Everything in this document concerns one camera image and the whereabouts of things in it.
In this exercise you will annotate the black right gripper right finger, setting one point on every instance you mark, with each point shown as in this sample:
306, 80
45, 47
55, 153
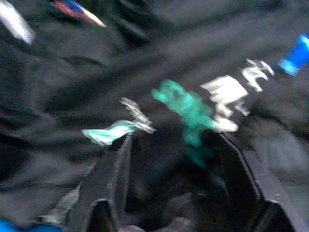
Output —
246, 183

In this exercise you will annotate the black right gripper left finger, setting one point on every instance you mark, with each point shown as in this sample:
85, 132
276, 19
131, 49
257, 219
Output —
106, 183

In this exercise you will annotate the black printed shirt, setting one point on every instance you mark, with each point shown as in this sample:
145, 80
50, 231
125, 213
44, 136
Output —
96, 79

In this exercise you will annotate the blue laundry basket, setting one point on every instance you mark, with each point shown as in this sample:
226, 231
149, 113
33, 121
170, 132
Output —
295, 55

